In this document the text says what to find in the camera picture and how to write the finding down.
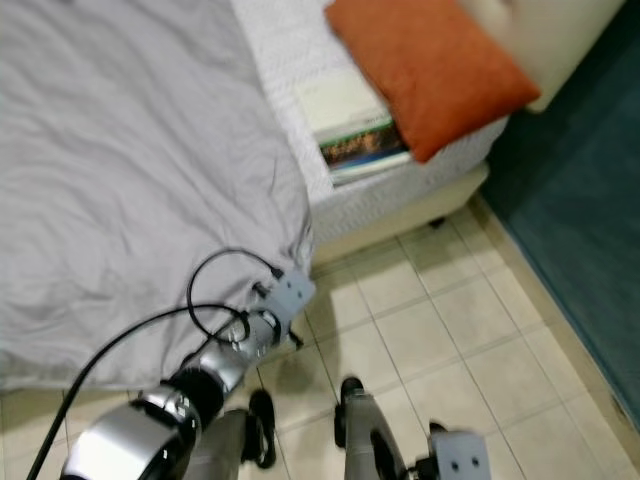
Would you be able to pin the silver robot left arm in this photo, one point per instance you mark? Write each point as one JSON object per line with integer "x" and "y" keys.
{"x": 140, "y": 440}

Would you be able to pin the black bed leg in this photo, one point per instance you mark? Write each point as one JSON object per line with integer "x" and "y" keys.
{"x": 437, "y": 222}

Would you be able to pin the cream padded headboard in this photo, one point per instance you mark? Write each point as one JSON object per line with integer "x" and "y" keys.
{"x": 550, "y": 40}

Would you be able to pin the white quilted mattress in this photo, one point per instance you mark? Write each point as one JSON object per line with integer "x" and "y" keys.
{"x": 275, "y": 40}

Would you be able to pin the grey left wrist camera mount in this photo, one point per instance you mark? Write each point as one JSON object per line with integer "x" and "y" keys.
{"x": 290, "y": 296}

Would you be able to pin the glossy city photo magazine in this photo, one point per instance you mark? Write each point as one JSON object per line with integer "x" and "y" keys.
{"x": 335, "y": 115}

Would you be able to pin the orange rectangular pillow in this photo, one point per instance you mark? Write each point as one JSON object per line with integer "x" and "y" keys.
{"x": 430, "y": 70}

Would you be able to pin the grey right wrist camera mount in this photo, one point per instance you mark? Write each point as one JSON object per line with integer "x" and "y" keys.
{"x": 460, "y": 462}

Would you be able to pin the cream bed base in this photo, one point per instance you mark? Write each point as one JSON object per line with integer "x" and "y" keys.
{"x": 400, "y": 215}

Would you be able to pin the silver robot right leg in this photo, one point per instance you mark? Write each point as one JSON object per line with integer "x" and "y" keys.
{"x": 370, "y": 450}

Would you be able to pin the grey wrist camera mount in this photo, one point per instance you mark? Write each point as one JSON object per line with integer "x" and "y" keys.
{"x": 290, "y": 296}
{"x": 460, "y": 462}

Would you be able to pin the grey crumpled duvet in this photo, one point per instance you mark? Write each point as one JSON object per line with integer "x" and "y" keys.
{"x": 130, "y": 180}

